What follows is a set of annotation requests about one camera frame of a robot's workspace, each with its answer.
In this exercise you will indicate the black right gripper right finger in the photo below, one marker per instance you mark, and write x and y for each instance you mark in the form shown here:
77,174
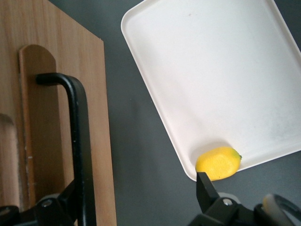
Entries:
207,195

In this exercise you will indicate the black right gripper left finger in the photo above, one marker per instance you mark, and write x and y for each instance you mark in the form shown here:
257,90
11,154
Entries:
47,212

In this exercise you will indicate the yellow lemon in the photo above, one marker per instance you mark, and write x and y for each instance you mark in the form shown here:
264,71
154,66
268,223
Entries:
216,164

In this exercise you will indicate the cream plastic tray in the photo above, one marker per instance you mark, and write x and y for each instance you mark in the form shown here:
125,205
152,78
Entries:
211,70

